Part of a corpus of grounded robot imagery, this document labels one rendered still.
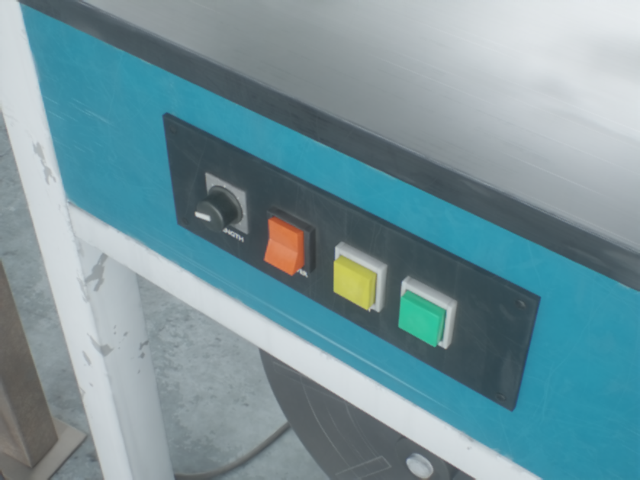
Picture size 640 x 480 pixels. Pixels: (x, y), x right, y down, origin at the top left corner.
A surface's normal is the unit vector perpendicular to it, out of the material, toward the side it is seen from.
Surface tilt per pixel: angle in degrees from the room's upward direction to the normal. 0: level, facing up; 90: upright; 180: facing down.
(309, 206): 90
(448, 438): 90
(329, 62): 0
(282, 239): 89
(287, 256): 67
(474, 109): 0
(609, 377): 90
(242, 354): 0
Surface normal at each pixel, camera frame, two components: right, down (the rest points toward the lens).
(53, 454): 0.00, -0.73
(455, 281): -0.61, 0.55
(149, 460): 0.79, 0.42
